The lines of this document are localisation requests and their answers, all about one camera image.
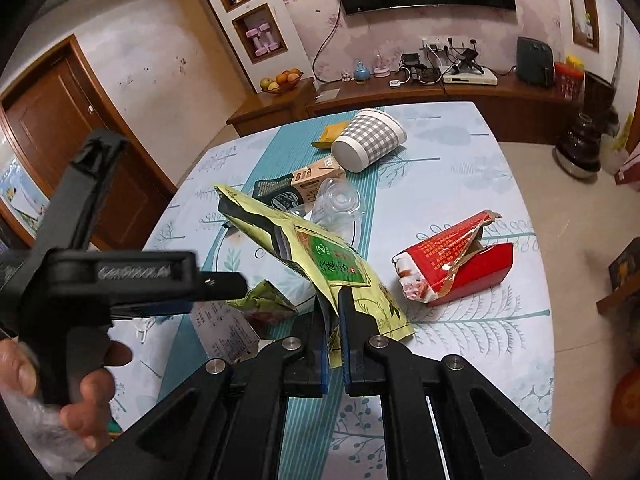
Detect blue small teapot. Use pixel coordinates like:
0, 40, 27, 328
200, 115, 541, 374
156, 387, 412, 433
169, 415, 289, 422
352, 61, 371, 84

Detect fruit bowl with oranges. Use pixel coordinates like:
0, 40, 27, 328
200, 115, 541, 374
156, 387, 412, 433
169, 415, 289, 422
259, 68, 304, 94

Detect grey checked paper cup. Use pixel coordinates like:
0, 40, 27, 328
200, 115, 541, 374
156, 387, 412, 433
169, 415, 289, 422
331, 110, 407, 174

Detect red torn carton box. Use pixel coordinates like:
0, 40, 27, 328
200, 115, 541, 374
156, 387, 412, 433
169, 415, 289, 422
392, 209, 513, 307

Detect yellow orange packet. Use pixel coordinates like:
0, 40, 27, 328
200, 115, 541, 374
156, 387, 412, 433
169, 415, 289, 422
311, 120, 349, 150

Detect brown wooden door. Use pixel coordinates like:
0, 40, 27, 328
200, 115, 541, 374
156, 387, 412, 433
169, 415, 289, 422
1, 35, 177, 249

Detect white printed paper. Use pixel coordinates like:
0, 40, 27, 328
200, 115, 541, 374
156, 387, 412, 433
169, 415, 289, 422
189, 301, 259, 364

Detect white plastic bag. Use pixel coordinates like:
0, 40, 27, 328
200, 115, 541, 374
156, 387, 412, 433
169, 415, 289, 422
1, 390, 96, 479

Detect red mesh basket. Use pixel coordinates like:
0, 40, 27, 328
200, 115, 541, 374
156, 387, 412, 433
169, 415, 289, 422
554, 62, 585, 101

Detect wooden tv cabinet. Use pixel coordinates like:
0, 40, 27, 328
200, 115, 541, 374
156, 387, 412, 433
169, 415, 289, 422
226, 77, 601, 146

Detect green yellow snack bag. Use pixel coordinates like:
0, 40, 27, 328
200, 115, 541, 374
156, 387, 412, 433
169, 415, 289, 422
215, 184, 413, 368

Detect pink dumbbells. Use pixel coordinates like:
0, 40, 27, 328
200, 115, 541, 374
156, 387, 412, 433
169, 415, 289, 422
245, 23, 281, 58

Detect green wrapper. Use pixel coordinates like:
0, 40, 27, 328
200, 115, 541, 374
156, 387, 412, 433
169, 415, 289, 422
228, 280, 297, 327

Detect white patterned tablecloth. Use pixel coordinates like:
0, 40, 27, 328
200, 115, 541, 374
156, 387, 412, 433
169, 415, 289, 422
106, 101, 557, 480

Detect beige small carton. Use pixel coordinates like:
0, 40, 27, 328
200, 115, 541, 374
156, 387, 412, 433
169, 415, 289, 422
291, 155, 345, 204

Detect dark green appliance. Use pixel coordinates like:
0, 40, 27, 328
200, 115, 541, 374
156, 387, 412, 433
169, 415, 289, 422
516, 37, 554, 88

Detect clear plastic cup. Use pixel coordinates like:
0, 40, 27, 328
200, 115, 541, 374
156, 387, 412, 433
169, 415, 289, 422
310, 179, 363, 248

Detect white set-top box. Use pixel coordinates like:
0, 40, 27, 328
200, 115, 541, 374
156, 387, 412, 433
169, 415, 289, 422
442, 68, 498, 87

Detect dark ceramic jar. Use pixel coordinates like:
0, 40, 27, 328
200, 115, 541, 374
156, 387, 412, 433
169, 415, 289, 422
553, 113, 601, 180

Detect dark green packet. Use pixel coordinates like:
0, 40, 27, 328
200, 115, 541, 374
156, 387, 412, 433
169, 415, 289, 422
252, 172, 304, 211

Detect person's left hand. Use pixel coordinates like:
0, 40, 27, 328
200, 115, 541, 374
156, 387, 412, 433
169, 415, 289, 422
1, 338, 115, 453

